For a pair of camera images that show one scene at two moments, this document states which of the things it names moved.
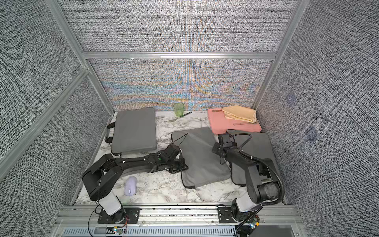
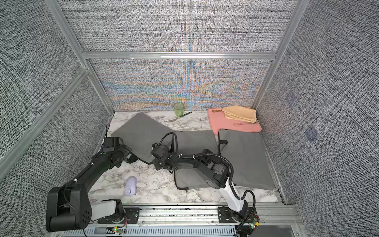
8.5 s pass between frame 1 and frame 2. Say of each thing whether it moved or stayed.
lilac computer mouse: stayed
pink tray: stayed
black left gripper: moved
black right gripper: moved
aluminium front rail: stayed
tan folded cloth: stayed
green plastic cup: stayed
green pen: stayed
